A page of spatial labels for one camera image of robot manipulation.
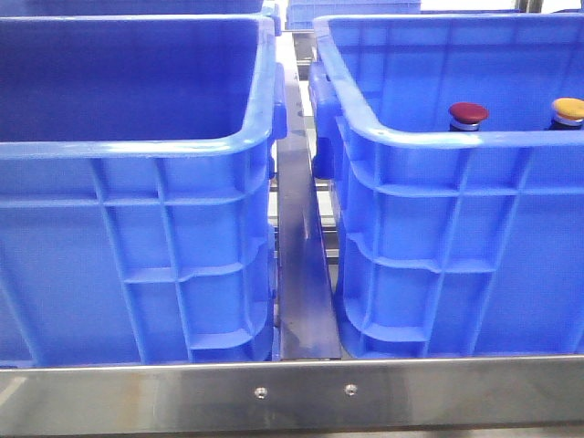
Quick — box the red mushroom push button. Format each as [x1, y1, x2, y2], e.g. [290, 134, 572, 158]
[449, 101, 489, 132]

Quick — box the yellow mushroom push button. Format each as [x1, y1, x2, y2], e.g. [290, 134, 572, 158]
[548, 97, 584, 130]

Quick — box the blue bin with buttons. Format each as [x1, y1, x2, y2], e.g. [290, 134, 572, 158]
[1, 15, 287, 369]

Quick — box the blue target bin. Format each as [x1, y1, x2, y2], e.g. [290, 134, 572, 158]
[309, 13, 583, 359]

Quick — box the rear right blue bin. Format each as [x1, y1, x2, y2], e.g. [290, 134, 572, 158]
[286, 0, 421, 30]

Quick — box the rear left blue bin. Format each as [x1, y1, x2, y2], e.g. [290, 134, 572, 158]
[1, 0, 280, 23]

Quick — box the steel divider rail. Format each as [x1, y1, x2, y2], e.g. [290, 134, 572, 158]
[276, 63, 343, 361]

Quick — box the rail screw left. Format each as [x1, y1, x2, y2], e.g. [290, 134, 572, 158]
[254, 387, 267, 400]

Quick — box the rail screw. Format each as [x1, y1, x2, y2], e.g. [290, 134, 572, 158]
[254, 387, 267, 400]
[344, 383, 358, 397]

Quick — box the rail screw right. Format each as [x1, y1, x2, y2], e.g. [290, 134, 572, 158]
[344, 383, 358, 397]

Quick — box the steel front rail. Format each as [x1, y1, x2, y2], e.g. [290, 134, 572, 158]
[1, 356, 583, 437]

